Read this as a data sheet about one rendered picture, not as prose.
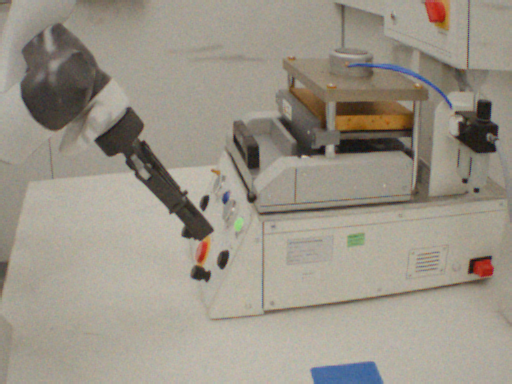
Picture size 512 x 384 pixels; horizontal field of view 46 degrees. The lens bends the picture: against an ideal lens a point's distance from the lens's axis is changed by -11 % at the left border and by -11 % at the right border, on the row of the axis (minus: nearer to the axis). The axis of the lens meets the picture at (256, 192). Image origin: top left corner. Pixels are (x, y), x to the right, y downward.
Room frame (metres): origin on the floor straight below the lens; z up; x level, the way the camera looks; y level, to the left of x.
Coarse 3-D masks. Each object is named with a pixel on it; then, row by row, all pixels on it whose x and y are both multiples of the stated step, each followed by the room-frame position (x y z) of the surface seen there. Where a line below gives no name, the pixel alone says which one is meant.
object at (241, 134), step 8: (240, 120) 1.14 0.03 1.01; (232, 128) 1.15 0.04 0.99; (240, 128) 1.10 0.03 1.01; (240, 136) 1.07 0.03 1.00; (248, 136) 1.05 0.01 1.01; (240, 144) 1.06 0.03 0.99; (248, 144) 1.01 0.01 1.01; (256, 144) 1.01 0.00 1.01; (248, 152) 1.01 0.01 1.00; (256, 152) 1.01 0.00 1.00; (248, 160) 1.00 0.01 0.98; (256, 160) 1.01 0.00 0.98
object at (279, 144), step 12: (276, 120) 1.15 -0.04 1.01; (276, 132) 1.12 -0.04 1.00; (264, 144) 1.13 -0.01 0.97; (276, 144) 1.12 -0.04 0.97; (288, 144) 1.03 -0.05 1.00; (240, 156) 1.07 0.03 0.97; (264, 156) 1.06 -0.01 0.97; (276, 156) 1.06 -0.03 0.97; (288, 156) 1.03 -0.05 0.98; (240, 168) 1.07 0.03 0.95; (252, 168) 1.01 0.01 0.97; (264, 168) 1.01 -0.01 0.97; (420, 168) 1.02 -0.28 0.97; (252, 180) 0.97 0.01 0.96; (420, 180) 1.03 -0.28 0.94
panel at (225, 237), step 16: (224, 160) 1.20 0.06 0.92; (208, 192) 1.20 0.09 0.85; (224, 192) 1.11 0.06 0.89; (240, 192) 1.03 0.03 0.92; (208, 208) 1.16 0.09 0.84; (240, 208) 1.00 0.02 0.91; (224, 224) 1.03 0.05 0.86; (192, 240) 1.16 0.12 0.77; (208, 240) 1.07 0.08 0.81; (224, 240) 1.00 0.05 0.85; (240, 240) 0.93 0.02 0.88; (192, 256) 1.12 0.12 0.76; (208, 256) 1.03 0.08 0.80; (224, 272) 0.93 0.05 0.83; (208, 288) 0.96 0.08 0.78; (208, 304) 0.92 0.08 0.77
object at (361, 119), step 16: (304, 96) 1.13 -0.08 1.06; (320, 112) 1.02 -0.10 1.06; (336, 112) 1.02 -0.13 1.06; (352, 112) 1.03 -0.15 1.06; (368, 112) 1.03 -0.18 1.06; (384, 112) 1.03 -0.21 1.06; (400, 112) 1.04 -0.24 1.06; (352, 128) 1.01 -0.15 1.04; (368, 128) 1.01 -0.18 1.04; (384, 128) 1.02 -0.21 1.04; (400, 128) 1.03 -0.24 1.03
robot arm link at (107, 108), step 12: (108, 84) 0.90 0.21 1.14; (96, 96) 0.88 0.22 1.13; (108, 96) 0.89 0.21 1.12; (120, 96) 0.90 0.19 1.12; (96, 108) 0.87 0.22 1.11; (108, 108) 0.88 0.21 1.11; (120, 108) 0.89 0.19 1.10; (72, 120) 0.88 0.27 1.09; (84, 120) 0.86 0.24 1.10; (96, 120) 0.86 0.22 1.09; (108, 120) 0.87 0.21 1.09; (72, 132) 0.86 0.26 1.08; (84, 132) 0.84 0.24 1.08; (96, 132) 0.86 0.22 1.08; (60, 144) 0.87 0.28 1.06; (72, 144) 0.84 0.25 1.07; (84, 144) 0.84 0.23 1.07
